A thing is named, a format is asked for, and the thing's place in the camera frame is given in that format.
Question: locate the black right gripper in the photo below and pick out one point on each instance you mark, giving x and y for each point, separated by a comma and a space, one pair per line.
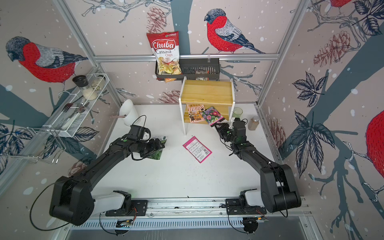
221, 129

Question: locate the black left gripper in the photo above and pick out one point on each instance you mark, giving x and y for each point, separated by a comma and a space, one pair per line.
154, 147

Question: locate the purple flower seed bag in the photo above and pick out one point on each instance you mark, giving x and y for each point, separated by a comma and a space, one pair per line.
212, 116

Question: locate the green leaf seed bag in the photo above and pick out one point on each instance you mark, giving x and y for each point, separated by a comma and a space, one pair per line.
156, 155

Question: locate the orange shop seed bag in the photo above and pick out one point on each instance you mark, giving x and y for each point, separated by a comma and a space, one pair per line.
195, 112

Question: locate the pink flower seed bag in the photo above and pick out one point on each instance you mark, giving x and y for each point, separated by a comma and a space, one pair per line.
199, 151

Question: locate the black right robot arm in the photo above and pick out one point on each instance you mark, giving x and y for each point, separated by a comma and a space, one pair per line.
278, 187

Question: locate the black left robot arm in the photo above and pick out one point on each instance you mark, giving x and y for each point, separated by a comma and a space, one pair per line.
72, 199

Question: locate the wooden two-tier shelf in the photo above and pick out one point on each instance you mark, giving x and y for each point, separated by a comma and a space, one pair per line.
220, 95

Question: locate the red Chuba chips bag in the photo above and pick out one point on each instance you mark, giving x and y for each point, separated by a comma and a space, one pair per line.
166, 49

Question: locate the green glass cup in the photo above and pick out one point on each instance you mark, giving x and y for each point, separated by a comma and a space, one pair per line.
237, 112

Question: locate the brown spice jar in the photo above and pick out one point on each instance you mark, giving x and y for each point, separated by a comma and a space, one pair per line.
253, 123

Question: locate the white utensil holder cup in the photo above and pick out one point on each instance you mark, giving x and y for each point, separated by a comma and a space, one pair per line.
129, 113

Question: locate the snack packet in basket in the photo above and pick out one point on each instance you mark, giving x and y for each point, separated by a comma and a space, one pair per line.
200, 74

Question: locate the metal spoon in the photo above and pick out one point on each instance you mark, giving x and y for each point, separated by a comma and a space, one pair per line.
79, 110

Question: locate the metal fork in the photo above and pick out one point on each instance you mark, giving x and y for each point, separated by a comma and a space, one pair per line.
75, 104

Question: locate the black lid shaker jar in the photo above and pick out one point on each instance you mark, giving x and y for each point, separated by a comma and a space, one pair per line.
87, 90

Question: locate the black wall basket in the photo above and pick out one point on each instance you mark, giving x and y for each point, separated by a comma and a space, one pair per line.
189, 67

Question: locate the white wire wall rack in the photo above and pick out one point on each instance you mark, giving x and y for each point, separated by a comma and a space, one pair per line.
64, 127

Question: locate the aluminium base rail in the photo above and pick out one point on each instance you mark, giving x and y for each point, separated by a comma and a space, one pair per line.
184, 213

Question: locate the chrome wire hook rack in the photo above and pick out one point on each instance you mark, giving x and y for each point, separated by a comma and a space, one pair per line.
32, 145

